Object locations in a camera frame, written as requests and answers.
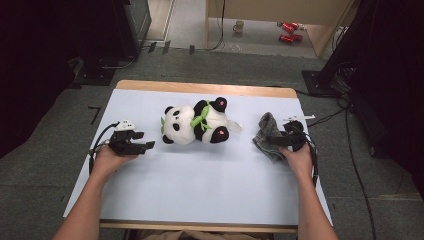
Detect black metal stand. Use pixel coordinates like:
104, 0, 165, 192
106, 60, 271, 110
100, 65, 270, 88
301, 0, 379, 98

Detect right hand-held gripper cable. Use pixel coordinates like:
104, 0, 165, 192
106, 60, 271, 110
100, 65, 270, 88
298, 124, 320, 188

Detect wooden table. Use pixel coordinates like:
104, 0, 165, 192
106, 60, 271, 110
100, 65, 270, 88
63, 79, 334, 234

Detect black stand base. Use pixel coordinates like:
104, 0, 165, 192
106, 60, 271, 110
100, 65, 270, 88
73, 58, 117, 88

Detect person's right hand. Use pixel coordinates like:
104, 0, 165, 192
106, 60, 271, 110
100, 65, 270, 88
279, 143, 314, 179

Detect left hand-held gripper cable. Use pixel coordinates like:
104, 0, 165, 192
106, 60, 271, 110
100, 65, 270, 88
88, 121, 120, 176

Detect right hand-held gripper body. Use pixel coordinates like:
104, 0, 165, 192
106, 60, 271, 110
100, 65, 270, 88
281, 114, 316, 153

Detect black floor cable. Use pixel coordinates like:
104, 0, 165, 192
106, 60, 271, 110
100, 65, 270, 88
343, 99, 378, 240
306, 108, 348, 129

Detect person's beige trousers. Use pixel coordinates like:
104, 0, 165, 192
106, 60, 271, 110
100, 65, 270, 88
136, 229, 269, 240

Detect black cabinet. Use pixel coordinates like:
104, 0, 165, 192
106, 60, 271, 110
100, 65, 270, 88
113, 0, 153, 58

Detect grey fluffy cloth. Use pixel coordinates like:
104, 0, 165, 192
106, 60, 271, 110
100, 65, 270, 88
252, 112, 288, 163

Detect hand-held gripper cable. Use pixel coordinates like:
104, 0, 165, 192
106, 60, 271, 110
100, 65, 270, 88
298, 124, 320, 188
88, 121, 120, 176

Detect black hanging cable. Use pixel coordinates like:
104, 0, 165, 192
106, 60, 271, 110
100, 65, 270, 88
205, 0, 226, 52

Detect person's left hand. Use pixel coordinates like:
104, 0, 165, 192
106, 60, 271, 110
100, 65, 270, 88
91, 145, 138, 181

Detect white table mat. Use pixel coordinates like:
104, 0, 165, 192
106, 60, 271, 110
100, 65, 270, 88
63, 89, 334, 228

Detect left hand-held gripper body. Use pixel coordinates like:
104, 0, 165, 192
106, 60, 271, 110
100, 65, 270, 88
108, 119, 148, 157

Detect wooden shelf unit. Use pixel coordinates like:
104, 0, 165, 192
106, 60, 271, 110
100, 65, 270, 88
204, 0, 355, 58

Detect panda plush toy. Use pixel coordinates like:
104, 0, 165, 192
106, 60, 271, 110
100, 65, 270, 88
160, 96, 244, 146

